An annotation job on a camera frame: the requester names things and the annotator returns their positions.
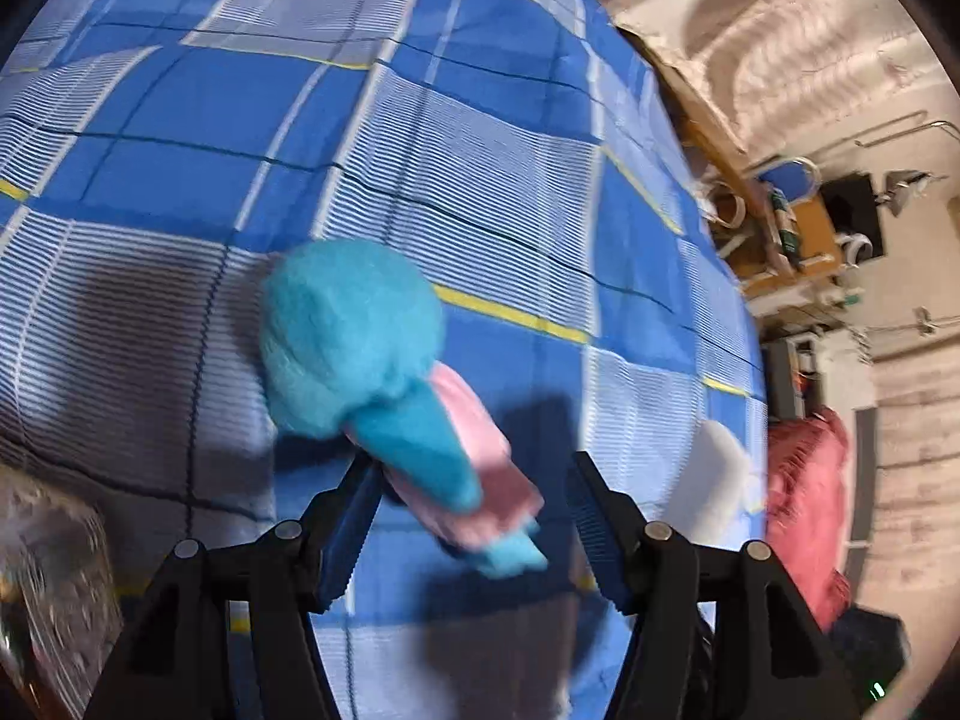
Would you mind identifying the white foam sponge block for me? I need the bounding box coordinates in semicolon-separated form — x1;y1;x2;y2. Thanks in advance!
661;419;750;546

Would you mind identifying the blue pink plush toy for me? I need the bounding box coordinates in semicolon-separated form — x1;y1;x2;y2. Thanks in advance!
259;239;548;578

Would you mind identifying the gold cardboard box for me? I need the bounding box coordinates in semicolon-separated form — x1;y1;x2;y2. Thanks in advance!
2;466;122;718

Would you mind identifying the red fringed blanket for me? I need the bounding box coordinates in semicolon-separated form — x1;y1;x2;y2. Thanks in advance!
765;406;851;631

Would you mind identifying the wooden side table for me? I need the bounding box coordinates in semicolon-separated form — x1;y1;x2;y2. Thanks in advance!
706;158;874;299

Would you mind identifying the blue plaid bed sheet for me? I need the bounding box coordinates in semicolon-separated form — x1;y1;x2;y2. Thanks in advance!
2;0;766;718

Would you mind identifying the floral beige curtain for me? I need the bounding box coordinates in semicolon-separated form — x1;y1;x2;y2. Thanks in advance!
601;0;947;161

